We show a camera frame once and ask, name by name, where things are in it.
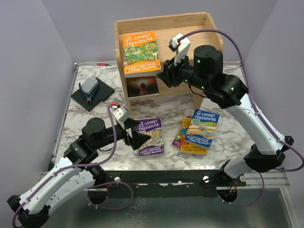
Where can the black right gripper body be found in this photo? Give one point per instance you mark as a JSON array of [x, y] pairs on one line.
[[184, 71]]

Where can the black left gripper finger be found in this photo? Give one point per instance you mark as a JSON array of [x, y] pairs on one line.
[[138, 139], [131, 123]]

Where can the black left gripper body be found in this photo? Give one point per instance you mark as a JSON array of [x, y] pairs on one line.
[[128, 139]]

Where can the purple 52-Storey Treehouse book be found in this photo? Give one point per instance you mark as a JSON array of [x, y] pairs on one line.
[[155, 145]]

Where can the orange 39-Storey Treehouse book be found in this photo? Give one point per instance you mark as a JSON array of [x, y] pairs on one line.
[[141, 55]]

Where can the blue 91-Storey Treehouse book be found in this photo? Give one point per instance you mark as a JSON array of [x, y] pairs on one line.
[[202, 128]]

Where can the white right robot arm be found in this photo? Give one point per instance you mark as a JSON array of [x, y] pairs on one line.
[[231, 94]]

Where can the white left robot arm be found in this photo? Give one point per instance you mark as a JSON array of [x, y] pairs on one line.
[[78, 169]]

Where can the dark Three Days book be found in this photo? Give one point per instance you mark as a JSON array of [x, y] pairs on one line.
[[142, 86]]

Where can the purple green bottom book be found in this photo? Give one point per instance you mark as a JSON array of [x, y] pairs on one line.
[[179, 141]]

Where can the black plastic tray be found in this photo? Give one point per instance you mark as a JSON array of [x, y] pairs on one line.
[[103, 93]]

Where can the orange 130-Storey Treehouse book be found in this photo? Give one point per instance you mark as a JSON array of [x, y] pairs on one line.
[[198, 150]]

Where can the wooden bookshelf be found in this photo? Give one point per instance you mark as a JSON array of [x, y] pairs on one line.
[[166, 27]]

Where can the grey tin box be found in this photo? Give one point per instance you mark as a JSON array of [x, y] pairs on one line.
[[88, 85]]

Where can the red marker pen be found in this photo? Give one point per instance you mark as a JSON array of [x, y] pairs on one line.
[[103, 64]]

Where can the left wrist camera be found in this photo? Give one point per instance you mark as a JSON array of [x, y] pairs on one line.
[[120, 113]]

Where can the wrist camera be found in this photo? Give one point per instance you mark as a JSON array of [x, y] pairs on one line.
[[179, 47], [120, 113]]

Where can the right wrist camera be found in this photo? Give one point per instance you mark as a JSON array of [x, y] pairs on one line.
[[179, 47]]

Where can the blue handled pliers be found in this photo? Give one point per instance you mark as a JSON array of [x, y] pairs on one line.
[[89, 96]]

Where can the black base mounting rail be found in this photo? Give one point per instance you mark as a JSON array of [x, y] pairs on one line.
[[174, 183]]

